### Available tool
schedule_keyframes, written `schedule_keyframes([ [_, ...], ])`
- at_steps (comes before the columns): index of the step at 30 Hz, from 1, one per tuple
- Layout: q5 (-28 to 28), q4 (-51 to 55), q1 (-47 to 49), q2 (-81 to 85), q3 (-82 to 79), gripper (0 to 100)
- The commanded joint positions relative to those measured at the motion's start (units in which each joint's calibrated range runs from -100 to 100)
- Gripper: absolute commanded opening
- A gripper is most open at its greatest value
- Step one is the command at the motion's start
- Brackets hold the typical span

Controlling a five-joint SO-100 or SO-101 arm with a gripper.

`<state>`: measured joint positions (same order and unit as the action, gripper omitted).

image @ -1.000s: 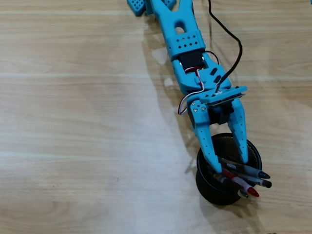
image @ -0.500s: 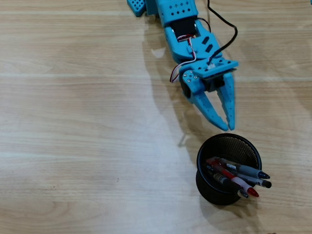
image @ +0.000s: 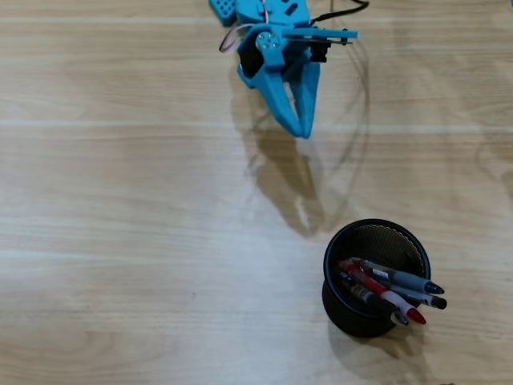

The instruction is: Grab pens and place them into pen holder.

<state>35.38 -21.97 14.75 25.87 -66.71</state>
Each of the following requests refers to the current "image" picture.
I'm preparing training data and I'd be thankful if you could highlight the black camera cable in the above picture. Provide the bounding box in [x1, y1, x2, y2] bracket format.
[308, 0, 370, 24]

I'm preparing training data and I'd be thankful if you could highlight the clear stick pen black cap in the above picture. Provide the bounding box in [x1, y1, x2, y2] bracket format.
[372, 276, 448, 310]

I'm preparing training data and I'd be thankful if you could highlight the black mesh pen holder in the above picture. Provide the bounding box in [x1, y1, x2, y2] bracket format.
[321, 218, 433, 340]

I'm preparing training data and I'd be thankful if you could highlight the black retractable pen black grip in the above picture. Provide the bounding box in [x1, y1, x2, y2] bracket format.
[339, 272, 410, 327]

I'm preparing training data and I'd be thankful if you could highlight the smoky pen with grey grip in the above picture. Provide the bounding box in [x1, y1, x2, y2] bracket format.
[358, 258, 446, 296]

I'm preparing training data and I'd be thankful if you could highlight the red white servo wire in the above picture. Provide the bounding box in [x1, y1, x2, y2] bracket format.
[218, 22, 257, 54]

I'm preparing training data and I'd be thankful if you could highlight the red retractable pen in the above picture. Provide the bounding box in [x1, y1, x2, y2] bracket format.
[337, 259, 427, 326]

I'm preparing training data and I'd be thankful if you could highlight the blue-mounted wrist camera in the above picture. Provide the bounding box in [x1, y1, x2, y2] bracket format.
[282, 26, 362, 65]

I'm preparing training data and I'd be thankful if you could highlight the blue perforated robot base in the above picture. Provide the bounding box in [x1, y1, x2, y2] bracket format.
[208, 0, 241, 28]

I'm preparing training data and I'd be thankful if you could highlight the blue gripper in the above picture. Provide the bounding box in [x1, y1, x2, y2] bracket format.
[236, 23, 323, 140]

